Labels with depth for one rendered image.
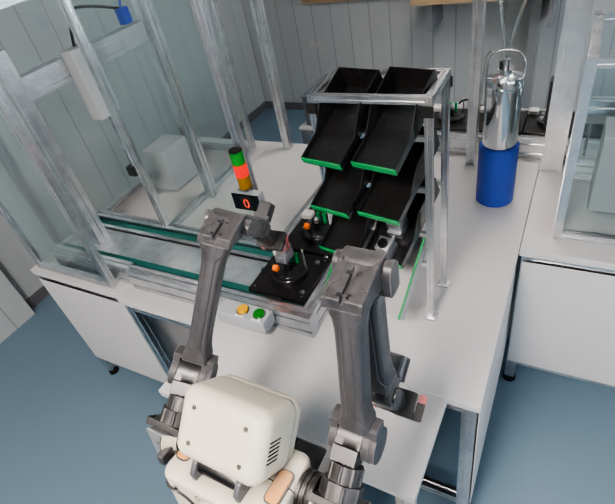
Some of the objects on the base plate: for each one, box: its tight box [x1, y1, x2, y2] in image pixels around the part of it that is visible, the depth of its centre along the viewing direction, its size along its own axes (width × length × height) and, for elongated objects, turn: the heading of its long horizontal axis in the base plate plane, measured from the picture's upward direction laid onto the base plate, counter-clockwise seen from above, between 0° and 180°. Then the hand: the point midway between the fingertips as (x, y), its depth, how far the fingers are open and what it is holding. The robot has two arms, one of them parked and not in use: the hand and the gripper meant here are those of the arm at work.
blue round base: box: [476, 140, 520, 208], centre depth 202 cm, size 16×16×27 cm
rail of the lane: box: [125, 265, 320, 338], centre depth 185 cm, size 6×89×11 cm, turn 75°
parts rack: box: [306, 68, 451, 321], centre depth 153 cm, size 21×36×80 cm, turn 75°
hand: (282, 246), depth 171 cm, fingers closed on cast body, 4 cm apart
